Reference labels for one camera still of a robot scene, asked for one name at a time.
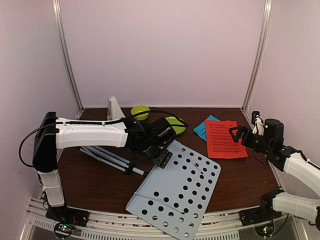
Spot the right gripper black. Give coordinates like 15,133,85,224
228,125,272,156

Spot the red sheet music paper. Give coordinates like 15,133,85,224
204,120,248,160

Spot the white perforated music stand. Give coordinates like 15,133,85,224
79,139,223,238

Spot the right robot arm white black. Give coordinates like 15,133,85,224
228,115,320,227

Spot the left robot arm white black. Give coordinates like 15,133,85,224
32,112,176,222

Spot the green plastic plate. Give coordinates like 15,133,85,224
165,116,186,135

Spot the green plastic bowl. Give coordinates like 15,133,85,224
130,105,150,121

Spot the blue sheet music paper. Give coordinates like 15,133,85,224
193,115,219,142

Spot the grey metronome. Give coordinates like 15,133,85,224
107,96,125,121

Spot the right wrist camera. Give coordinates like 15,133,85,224
251,110,265,136

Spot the right aluminium frame post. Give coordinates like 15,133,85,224
241,0,274,114

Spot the aluminium frame post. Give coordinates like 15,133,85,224
241,0,274,114
52,0,85,113

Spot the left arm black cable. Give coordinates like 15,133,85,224
19,107,187,169

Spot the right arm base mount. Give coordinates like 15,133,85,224
239,207,282,239

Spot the aluminium front rail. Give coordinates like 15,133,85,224
19,198,309,240

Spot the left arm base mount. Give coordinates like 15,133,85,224
45,206,90,239

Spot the left aluminium frame post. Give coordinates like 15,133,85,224
52,0,85,113

